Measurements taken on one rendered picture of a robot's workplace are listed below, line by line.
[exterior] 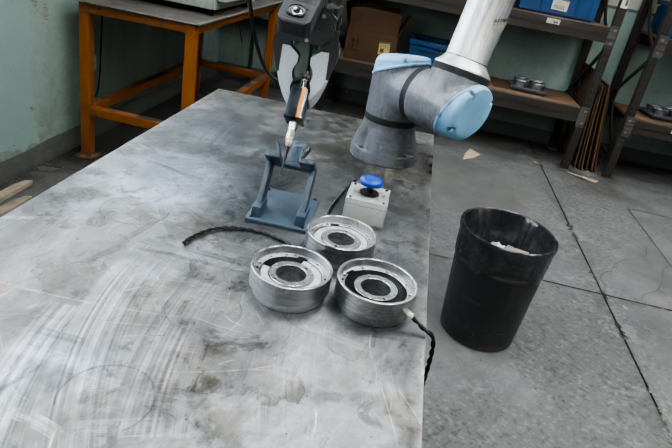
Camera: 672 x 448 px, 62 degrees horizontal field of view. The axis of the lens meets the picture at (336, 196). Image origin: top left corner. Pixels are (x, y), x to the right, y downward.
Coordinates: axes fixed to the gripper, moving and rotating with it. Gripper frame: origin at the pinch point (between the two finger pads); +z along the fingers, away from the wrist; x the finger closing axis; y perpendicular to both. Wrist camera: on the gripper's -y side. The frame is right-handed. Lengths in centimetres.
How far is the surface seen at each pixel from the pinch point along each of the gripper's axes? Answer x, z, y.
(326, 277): -10.4, 16.7, -20.5
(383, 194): -15.7, 15.2, 6.6
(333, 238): -9.6, 17.9, -7.7
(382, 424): -19.9, 19.6, -39.8
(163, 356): 3.8, 19.5, -37.9
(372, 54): 9, 50, 332
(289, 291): -6.8, 15.9, -26.5
